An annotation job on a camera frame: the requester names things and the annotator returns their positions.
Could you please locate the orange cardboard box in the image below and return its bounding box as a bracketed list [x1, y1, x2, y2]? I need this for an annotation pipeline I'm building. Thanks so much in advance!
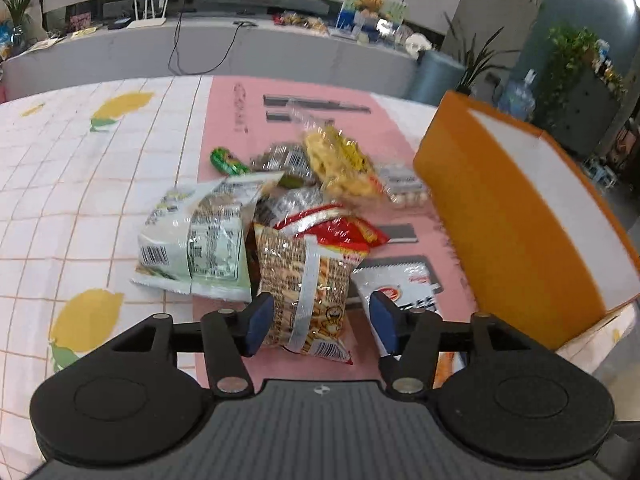
[412, 90, 640, 351]

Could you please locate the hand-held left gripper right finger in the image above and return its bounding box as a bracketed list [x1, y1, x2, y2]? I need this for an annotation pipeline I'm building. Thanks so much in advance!
[369, 291, 538, 398]

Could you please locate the clear brown cracker packet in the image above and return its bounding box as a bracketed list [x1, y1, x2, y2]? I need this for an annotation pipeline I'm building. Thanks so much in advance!
[254, 224, 371, 365]

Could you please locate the lemon print tablecloth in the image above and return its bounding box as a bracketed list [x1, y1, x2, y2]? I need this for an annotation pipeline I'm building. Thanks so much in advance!
[0, 77, 640, 467]

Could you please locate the orange snack packet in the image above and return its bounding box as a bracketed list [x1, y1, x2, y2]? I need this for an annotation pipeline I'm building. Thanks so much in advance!
[434, 351, 457, 391]

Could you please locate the blue water bottle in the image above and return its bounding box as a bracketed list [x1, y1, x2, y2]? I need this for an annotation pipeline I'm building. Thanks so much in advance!
[497, 69, 539, 122]

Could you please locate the red snack packet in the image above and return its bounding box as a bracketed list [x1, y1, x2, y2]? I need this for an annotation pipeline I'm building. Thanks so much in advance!
[272, 203, 391, 257]

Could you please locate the long leaf potted plant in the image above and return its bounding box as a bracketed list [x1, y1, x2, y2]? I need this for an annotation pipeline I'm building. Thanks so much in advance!
[442, 12, 522, 97]

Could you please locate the white router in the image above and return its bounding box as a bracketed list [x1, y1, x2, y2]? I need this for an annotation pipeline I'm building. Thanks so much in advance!
[126, 0, 172, 30]

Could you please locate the pink mat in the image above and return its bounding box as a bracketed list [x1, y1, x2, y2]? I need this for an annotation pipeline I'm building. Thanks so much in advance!
[196, 76, 482, 396]

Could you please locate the black cable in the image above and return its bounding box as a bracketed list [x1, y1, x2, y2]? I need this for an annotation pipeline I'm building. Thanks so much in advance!
[167, 10, 259, 76]

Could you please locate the dark snack packet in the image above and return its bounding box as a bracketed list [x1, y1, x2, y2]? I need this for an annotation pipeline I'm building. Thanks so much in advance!
[250, 144, 317, 187]
[254, 186, 326, 227]

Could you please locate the grey trash can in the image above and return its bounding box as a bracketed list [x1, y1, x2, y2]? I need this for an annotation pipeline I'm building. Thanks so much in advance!
[405, 50, 467, 107]

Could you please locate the pale green snack packet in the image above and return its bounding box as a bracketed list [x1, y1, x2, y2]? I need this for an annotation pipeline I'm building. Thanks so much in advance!
[131, 183, 201, 295]
[187, 172, 285, 303]

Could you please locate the blue stool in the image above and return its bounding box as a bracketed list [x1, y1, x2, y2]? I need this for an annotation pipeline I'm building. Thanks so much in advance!
[584, 157, 617, 189]

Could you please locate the small green candy packet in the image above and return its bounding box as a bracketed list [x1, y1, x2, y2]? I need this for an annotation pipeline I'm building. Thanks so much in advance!
[210, 147, 251, 176]

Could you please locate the white packet with red logo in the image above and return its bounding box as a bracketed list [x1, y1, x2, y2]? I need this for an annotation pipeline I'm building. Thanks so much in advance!
[350, 255, 444, 317]

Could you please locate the climbing plant on grey planter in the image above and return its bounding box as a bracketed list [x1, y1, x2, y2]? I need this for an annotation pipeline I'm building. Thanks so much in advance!
[532, 22, 627, 158]

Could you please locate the pile of snacks on cabinet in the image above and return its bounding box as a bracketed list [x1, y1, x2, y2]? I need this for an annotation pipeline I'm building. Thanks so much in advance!
[272, 10, 329, 36]

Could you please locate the clear pack of white balls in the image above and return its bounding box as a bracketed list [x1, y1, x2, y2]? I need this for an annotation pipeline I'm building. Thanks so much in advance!
[375, 165, 431, 208]

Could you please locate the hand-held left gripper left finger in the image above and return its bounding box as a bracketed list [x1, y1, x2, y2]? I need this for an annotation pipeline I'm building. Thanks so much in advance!
[107, 292, 276, 398]

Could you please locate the yellow crisps bag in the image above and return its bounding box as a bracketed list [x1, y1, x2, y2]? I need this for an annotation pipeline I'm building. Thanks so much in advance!
[300, 125, 387, 207]

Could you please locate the small potted plant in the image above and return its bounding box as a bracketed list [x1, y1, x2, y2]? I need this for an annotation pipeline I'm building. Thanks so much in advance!
[0, 0, 47, 57]

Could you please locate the teddy bear poster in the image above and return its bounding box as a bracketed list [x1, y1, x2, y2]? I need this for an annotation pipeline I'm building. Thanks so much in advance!
[335, 0, 409, 41]

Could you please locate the grey TV cabinet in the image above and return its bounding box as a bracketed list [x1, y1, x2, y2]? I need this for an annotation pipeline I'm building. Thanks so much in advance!
[0, 0, 422, 103]

